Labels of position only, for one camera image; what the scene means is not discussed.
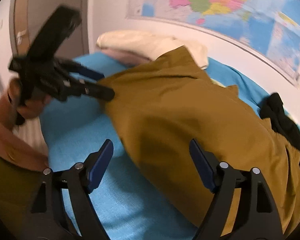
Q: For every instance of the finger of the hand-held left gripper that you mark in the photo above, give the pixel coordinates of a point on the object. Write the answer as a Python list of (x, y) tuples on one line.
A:
[(90, 73), (97, 92)]

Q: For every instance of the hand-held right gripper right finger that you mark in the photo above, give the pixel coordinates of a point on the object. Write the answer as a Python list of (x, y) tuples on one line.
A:
[(202, 165)]

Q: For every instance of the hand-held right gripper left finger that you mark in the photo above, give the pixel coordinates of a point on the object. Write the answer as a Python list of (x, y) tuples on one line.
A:
[(101, 165)]

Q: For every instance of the olive button-up shirt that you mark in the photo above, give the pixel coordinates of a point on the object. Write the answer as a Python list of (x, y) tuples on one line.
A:
[(177, 120)]

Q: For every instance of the person's left hand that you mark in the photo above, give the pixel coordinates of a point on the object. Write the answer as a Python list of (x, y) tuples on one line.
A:
[(30, 110)]

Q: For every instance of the blue printed bed sheet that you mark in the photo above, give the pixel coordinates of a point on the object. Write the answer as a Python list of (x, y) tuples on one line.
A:
[(120, 205)]

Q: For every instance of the cream pillow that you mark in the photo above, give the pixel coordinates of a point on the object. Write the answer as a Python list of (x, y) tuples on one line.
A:
[(140, 42)]

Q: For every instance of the white ribbed cloth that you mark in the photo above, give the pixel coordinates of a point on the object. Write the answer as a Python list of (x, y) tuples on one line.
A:
[(31, 135)]

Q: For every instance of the grey door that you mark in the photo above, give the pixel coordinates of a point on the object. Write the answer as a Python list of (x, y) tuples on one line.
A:
[(40, 7)]

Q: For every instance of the black garment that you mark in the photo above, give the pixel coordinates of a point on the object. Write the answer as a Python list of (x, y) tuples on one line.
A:
[(285, 125)]

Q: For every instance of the person's olive clothing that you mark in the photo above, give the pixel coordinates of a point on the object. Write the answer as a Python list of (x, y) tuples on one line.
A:
[(7, 185)]

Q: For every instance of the colourful wall map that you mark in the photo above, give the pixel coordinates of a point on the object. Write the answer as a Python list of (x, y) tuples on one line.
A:
[(215, 2)]

